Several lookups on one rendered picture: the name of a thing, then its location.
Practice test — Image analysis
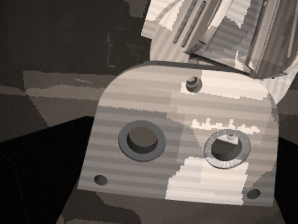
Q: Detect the beige plate with two round holes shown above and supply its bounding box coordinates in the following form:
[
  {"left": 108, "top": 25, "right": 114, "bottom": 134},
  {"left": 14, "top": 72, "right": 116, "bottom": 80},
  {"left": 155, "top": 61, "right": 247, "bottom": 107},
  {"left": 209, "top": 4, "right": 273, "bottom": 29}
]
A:
[{"left": 77, "top": 60, "right": 279, "bottom": 206}]

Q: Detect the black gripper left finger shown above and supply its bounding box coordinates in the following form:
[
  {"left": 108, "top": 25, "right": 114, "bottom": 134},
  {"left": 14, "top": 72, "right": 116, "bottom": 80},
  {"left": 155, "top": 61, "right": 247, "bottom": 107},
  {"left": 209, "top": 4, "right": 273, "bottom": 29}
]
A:
[{"left": 0, "top": 116, "right": 94, "bottom": 224}]

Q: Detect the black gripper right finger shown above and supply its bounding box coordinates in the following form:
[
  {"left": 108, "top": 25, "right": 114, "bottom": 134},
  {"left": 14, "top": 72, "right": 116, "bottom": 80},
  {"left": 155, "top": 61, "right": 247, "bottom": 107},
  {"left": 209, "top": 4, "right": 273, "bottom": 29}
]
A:
[{"left": 274, "top": 136, "right": 298, "bottom": 224}]

